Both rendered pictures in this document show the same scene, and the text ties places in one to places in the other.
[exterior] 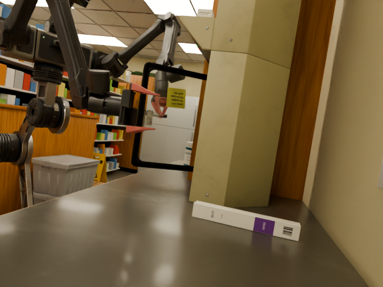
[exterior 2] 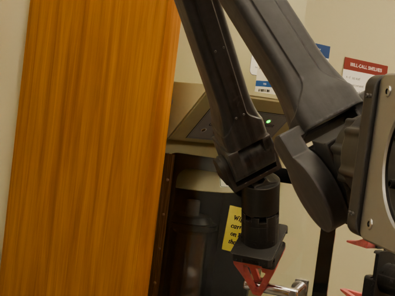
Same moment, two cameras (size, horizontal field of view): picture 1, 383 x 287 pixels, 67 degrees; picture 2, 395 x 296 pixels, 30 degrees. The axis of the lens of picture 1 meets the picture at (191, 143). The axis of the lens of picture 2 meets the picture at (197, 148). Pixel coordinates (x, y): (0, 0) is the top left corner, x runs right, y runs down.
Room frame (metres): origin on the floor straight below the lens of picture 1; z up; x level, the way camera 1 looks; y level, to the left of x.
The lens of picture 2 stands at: (2.15, 0.78, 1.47)
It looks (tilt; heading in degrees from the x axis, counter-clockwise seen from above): 3 degrees down; 219
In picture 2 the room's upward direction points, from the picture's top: 7 degrees clockwise
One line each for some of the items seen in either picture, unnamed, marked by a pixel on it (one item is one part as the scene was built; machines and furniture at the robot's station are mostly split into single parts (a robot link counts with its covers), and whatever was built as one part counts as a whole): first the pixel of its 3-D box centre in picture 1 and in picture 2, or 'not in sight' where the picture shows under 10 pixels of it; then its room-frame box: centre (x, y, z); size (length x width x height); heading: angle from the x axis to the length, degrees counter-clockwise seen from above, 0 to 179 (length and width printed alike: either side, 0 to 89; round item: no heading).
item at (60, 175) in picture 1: (66, 174); not in sight; (3.01, 1.25, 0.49); 0.60 x 0.42 x 0.33; 168
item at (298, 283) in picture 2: not in sight; (274, 287); (1.15, 0.15, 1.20); 0.10 x 0.05 x 0.03; 110
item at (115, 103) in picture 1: (119, 106); (394, 280); (0.85, 0.23, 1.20); 0.07 x 0.07 x 0.10; 79
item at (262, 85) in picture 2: (204, 20); (275, 79); (1.02, 0.02, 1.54); 0.05 x 0.05 x 0.06; 78
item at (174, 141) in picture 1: (175, 119); (236, 281); (1.15, 0.08, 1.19); 0.30 x 0.01 x 0.40; 110
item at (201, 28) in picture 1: (203, 48); (252, 120); (1.06, 0.01, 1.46); 0.32 x 0.12 x 0.10; 168
